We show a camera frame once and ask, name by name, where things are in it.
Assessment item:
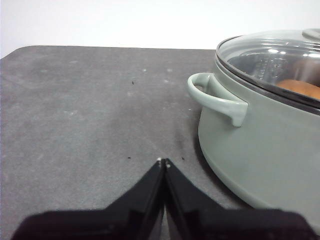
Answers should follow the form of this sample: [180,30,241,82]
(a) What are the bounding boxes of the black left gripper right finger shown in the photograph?
[163,157,316,240]

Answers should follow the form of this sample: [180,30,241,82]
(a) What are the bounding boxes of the glass lid with green knob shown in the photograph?
[216,28,320,110]

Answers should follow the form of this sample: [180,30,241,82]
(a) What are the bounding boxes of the brown potato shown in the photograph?
[276,79,320,100]

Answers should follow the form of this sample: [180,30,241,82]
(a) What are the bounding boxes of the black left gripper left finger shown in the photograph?
[11,157,166,240]

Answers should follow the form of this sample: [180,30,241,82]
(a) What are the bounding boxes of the pale green electric cooking pot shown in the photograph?
[186,28,320,213]

